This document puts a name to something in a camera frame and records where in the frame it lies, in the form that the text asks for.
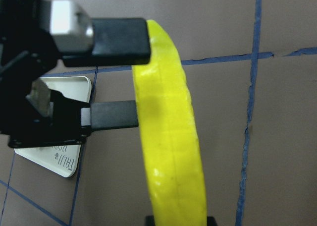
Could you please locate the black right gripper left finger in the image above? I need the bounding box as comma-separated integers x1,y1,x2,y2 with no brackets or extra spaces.
145,215,156,226

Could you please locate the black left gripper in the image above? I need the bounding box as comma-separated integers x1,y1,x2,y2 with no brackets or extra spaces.
0,0,90,148

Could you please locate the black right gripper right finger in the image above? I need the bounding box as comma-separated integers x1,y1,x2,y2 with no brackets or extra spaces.
207,216,217,226

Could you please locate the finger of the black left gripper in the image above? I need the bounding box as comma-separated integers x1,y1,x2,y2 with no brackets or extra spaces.
48,0,151,67
26,79,139,132

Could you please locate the white bear tray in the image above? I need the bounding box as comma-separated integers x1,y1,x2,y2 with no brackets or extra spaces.
15,76,92,178

